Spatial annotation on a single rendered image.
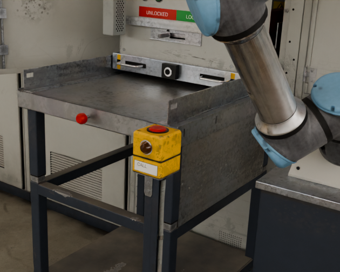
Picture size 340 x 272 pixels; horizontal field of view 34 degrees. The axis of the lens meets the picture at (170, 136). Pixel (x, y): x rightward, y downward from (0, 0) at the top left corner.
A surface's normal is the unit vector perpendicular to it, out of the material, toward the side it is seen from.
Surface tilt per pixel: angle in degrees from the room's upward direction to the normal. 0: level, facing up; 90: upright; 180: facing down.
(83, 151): 90
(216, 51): 90
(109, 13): 90
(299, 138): 105
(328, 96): 40
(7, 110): 90
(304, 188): 0
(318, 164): 45
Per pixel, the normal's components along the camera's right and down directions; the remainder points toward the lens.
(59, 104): -0.57, 0.22
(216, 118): 0.82, 0.21
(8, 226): 0.04, -0.95
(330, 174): -0.36, -0.51
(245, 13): 0.37, 0.55
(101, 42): 0.55, 0.28
